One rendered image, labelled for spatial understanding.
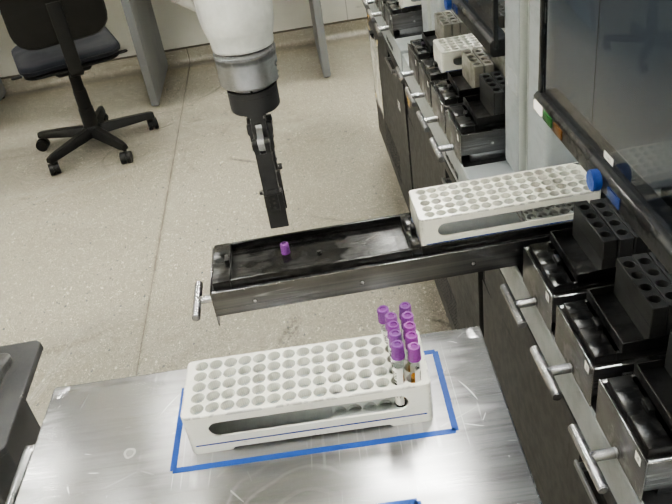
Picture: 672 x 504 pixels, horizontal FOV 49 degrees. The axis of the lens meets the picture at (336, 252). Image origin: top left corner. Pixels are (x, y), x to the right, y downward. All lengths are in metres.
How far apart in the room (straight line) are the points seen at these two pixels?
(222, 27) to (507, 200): 0.52
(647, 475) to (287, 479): 0.41
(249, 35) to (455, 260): 0.48
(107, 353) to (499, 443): 1.78
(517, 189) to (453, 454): 0.53
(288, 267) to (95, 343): 1.42
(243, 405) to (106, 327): 1.73
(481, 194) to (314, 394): 0.51
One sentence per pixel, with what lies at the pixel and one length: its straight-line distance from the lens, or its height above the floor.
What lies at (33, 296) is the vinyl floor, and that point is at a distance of 2.92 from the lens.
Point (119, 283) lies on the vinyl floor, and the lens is 2.81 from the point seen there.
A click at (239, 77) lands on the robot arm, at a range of 1.08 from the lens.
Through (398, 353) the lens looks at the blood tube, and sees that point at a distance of 0.86.
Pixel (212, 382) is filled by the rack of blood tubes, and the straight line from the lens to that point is 0.94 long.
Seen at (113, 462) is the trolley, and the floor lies 0.82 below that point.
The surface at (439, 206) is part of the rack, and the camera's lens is 1.23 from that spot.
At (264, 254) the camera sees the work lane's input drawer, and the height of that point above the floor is 0.80.
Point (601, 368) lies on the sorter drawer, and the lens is 1.02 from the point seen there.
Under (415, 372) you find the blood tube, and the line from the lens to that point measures 0.87.
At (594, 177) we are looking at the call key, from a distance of 1.04.
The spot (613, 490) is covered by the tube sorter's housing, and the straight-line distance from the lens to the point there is 1.06.
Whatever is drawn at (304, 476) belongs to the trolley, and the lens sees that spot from 0.89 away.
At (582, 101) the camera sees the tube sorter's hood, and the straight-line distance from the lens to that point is 1.11.
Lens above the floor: 1.51
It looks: 34 degrees down
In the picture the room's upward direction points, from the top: 9 degrees counter-clockwise
